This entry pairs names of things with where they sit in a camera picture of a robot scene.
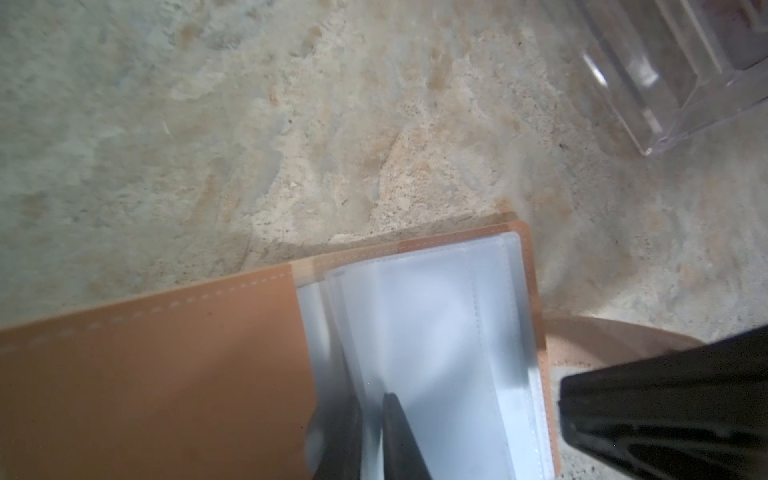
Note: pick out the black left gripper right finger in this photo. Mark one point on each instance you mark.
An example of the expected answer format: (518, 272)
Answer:
(402, 458)

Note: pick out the clear acrylic card stand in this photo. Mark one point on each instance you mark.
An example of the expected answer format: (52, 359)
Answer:
(670, 68)

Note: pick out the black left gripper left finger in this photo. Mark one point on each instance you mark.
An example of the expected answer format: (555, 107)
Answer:
(342, 455)

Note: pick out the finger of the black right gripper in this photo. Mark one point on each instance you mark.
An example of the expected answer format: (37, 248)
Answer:
(699, 413)

